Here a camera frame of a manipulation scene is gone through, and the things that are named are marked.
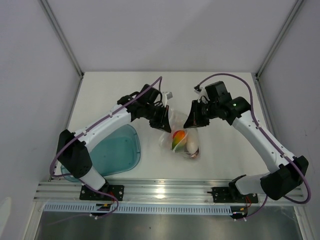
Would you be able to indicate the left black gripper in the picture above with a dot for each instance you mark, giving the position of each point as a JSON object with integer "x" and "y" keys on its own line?
{"x": 165, "y": 125}

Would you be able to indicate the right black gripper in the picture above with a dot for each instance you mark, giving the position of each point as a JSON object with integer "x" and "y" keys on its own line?
{"x": 191, "y": 121}

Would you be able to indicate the green orange mango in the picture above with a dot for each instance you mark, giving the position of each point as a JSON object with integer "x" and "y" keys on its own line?
{"x": 179, "y": 139}

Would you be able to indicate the white radish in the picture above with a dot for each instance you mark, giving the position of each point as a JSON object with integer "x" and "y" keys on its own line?
{"x": 191, "y": 144}

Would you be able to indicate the clear zip top bag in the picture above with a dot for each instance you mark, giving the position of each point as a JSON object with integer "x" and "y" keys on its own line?
{"x": 177, "y": 120}

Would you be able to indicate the dark red apple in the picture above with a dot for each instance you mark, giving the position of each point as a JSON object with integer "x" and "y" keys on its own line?
{"x": 194, "y": 155}

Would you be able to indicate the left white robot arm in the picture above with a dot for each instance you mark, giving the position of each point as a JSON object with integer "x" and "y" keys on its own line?
{"x": 74, "y": 148}

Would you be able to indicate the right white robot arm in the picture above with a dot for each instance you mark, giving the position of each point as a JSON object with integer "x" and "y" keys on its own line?
{"x": 285, "y": 171}

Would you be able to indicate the teal plastic tray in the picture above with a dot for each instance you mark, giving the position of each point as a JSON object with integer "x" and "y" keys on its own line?
{"x": 118, "y": 152}

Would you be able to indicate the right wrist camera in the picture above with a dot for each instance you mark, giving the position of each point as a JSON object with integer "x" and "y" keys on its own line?
{"x": 217, "y": 92}

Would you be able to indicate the aluminium mounting rail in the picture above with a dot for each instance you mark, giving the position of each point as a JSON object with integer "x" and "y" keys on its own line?
{"x": 137, "y": 191}

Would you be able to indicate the right aluminium frame post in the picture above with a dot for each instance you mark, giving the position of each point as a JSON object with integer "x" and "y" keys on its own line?
{"x": 281, "y": 35}

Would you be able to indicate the aluminium frame post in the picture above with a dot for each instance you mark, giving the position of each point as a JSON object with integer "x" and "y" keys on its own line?
{"x": 55, "y": 25}
{"x": 281, "y": 35}

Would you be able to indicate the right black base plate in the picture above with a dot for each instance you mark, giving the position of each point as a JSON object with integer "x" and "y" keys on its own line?
{"x": 222, "y": 194}

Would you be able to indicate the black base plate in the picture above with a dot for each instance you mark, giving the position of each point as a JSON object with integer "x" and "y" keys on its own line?
{"x": 222, "y": 194}
{"x": 106, "y": 193}

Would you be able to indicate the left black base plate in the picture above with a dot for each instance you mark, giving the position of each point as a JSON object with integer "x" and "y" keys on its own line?
{"x": 106, "y": 193}

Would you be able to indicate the white slotted cable duct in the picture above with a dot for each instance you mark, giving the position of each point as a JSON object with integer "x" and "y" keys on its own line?
{"x": 130, "y": 208}

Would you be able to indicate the left aluminium frame post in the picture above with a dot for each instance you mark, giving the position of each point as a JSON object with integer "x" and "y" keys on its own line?
{"x": 55, "y": 25}

